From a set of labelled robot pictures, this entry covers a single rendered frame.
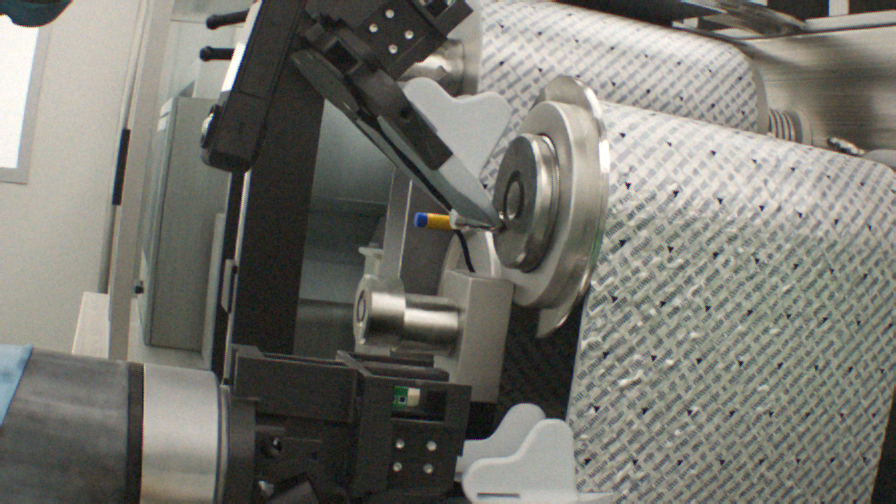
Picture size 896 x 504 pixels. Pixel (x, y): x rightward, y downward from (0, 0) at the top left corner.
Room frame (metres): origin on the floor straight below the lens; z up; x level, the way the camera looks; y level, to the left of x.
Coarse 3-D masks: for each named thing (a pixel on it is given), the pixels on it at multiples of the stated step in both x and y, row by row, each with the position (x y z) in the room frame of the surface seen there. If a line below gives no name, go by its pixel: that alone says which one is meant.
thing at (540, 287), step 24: (528, 120) 0.69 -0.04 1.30; (552, 120) 0.66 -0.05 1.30; (576, 120) 0.64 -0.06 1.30; (576, 144) 0.63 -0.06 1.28; (576, 168) 0.62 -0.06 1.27; (576, 192) 0.62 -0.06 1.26; (576, 216) 0.62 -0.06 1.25; (552, 240) 0.64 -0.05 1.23; (576, 240) 0.62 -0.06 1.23; (552, 264) 0.63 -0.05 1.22; (528, 288) 0.66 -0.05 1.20; (552, 288) 0.64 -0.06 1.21
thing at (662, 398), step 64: (640, 320) 0.63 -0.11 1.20; (704, 320) 0.64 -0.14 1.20; (768, 320) 0.65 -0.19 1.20; (576, 384) 0.62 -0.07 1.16; (640, 384) 0.63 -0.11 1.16; (704, 384) 0.64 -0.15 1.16; (768, 384) 0.65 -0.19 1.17; (832, 384) 0.67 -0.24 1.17; (576, 448) 0.62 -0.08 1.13; (640, 448) 0.63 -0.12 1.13; (704, 448) 0.64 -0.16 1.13; (768, 448) 0.65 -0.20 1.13; (832, 448) 0.67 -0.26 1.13
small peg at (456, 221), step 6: (498, 210) 0.68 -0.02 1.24; (450, 216) 0.68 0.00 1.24; (456, 216) 0.67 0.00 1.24; (462, 216) 0.67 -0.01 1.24; (450, 222) 0.68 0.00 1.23; (456, 222) 0.67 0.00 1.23; (462, 222) 0.67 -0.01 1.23; (468, 222) 0.67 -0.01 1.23; (474, 222) 0.67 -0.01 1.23; (480, 222) 0.67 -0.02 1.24; (498, 222) 0.68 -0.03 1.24; (456, 228) 0.67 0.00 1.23; (462, 228) 0.67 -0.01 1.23; (468, 228) 0.67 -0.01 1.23; (474, 228) 0.67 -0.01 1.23; (480, 228) 0.68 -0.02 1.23; (486, 228) 0.68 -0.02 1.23; (492, 228) 0.68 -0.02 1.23; (498, 228) 0.68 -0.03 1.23
